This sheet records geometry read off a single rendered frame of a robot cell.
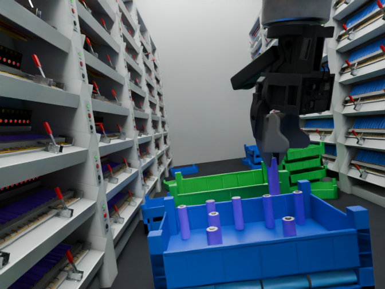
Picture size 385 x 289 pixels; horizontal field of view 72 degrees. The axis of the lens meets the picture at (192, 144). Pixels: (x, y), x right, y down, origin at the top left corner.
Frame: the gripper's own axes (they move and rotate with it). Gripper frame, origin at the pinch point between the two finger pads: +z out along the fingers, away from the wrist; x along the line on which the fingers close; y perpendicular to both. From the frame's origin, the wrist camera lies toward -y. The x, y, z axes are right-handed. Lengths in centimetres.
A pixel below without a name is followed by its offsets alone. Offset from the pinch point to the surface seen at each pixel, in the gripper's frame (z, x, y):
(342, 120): 18, 126, -61
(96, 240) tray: 45, -22, -57
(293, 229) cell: 7.9, -3.5, 8.7
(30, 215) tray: 22, -39, -42
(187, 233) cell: 16.6, -11.3, -8.8
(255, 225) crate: 16.4, 1.8, -4.0
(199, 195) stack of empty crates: 16.4, -1.3, -20.8
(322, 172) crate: 56, 127, -70
